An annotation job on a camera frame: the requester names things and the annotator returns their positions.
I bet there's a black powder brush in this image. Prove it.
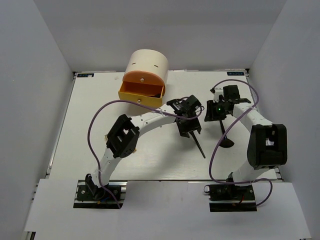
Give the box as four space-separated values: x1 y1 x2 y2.
152 93 162 98

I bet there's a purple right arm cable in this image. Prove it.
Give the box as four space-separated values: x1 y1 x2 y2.
208 79 273 207

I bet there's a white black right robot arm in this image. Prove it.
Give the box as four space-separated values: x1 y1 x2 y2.
204 85 288 200

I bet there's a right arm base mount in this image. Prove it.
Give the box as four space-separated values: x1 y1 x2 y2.
203 184 257 213

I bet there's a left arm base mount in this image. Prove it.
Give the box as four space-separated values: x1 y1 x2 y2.
73 180 127 210

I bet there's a cream round drawer organizer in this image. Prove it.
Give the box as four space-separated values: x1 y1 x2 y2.
118 49 169 108

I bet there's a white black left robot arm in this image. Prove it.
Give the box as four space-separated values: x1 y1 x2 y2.
85 95 204 201

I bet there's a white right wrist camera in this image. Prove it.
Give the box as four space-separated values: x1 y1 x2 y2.
210 88 224 103

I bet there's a small black makeup brush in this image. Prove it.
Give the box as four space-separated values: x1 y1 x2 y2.
190 131 206 159

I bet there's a black fan brush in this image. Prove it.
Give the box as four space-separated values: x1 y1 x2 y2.
219 120 235 149

